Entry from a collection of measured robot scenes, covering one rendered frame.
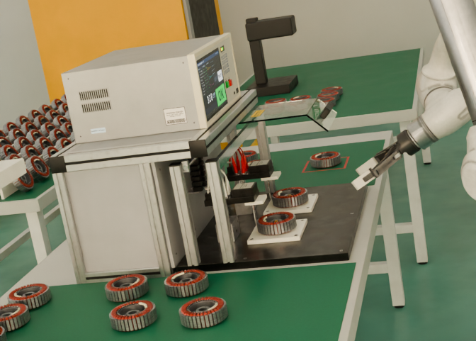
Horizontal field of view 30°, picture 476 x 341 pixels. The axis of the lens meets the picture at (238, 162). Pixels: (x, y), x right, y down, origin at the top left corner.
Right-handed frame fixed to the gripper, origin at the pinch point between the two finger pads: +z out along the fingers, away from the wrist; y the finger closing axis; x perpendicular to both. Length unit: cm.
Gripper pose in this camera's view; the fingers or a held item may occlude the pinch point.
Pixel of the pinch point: (359, 177)
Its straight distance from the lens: 271.5
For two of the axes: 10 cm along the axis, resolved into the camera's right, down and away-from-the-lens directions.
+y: 2.2, -2.6, 9.4
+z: -7.5, 5.7, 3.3
